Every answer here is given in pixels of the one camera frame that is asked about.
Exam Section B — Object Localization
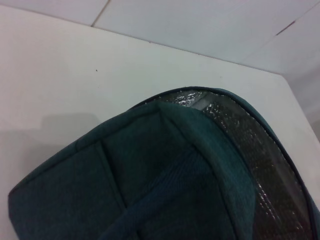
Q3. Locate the dark teal insulated lunch bag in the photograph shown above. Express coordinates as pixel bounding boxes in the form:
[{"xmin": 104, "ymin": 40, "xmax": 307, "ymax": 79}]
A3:
[{"xmin": 7, "ymin": 86, "xmax": 320, "ymax": 240}]

